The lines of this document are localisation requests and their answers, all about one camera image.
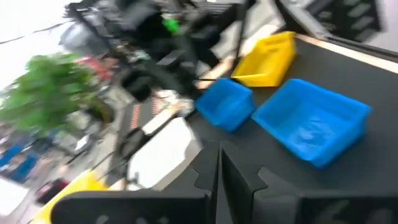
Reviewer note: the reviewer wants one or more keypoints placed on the black table mat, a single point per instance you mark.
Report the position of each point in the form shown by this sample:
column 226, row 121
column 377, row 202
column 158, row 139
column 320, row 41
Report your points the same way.
column 311, row 62

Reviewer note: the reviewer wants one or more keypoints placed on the green potted plant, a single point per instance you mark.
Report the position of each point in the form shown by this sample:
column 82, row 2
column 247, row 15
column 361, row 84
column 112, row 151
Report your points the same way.
column 46, row 90

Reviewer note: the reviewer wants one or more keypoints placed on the black floor mat orange stripes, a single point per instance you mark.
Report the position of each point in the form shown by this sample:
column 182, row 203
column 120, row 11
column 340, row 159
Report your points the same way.
column 144, row 115

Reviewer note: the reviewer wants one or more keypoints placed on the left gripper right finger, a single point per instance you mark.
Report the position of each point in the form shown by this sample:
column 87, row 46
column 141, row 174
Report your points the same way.
column 295, row 211

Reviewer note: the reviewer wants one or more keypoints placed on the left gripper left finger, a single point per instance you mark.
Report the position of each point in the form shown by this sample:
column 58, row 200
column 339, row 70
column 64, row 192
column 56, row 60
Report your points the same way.
column 140, row 208

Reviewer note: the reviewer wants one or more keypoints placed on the blue slotted plastic basket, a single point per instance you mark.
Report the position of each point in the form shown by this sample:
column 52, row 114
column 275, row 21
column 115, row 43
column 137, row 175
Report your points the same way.
column 311, row 124
column 225, row 104

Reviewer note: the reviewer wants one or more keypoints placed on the yellow slotted plastic basket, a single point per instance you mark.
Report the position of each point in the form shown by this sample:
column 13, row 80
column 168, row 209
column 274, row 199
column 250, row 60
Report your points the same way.
column 71, row 194
column 265, row 62

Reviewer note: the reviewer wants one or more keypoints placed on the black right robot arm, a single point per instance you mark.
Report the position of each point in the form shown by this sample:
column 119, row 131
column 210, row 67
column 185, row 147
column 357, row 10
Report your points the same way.
column 174, row 62

